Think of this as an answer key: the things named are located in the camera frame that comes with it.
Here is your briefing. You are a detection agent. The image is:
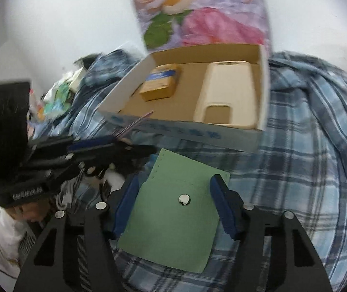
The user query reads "rose flower painting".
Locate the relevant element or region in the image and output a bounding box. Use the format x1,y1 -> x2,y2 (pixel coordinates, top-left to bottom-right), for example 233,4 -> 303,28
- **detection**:
133,0 -> 271,52

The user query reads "white plush hair ornament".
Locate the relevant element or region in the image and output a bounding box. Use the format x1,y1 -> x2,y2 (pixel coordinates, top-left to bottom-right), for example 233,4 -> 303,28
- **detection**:
101,169 -> 125,198

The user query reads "pile of small boxes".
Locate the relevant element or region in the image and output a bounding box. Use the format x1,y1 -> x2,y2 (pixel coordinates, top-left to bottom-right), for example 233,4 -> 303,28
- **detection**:
28,67 -> 87,122

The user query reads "beige phone case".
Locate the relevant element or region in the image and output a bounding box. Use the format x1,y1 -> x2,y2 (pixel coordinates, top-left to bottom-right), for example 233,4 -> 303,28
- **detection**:
193,61 -> 258,129

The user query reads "striped grey towel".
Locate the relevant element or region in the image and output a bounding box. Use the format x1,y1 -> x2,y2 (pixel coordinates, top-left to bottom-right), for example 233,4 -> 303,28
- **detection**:
0,193 -> 65,277

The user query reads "white cardboard box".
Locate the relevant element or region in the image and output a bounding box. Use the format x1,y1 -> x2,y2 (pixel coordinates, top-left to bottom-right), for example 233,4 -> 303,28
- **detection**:
98,44 -> 270,152

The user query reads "gold cigarette pack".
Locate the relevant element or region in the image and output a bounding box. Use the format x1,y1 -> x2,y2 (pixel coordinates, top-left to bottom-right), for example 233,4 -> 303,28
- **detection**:
139,64 -> 181,101

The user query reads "black clip with pink strap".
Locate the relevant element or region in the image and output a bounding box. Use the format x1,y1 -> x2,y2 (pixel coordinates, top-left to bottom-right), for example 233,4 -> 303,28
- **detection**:
112,110 -> 155,140

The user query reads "blue plaid shirt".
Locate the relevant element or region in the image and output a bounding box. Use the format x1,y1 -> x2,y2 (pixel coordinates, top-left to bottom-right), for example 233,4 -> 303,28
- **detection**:
34,52 -> 347,291

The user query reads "person's left hand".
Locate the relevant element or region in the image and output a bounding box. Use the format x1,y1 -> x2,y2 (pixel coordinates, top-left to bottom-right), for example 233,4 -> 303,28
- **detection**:
14,199 -> 51,222

